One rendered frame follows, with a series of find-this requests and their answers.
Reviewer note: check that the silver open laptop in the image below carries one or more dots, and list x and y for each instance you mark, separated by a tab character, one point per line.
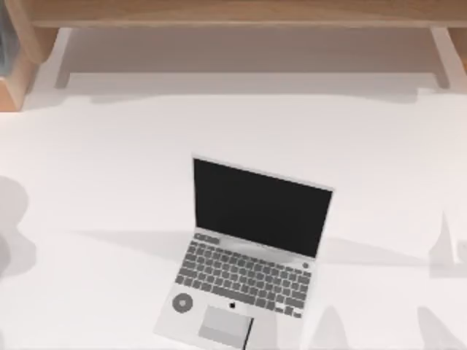
255	218

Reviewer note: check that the wooden shelf with white legs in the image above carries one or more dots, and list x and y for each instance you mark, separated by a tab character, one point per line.
233	14

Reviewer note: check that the wooden side cabinet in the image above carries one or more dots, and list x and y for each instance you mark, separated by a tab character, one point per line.
18	73

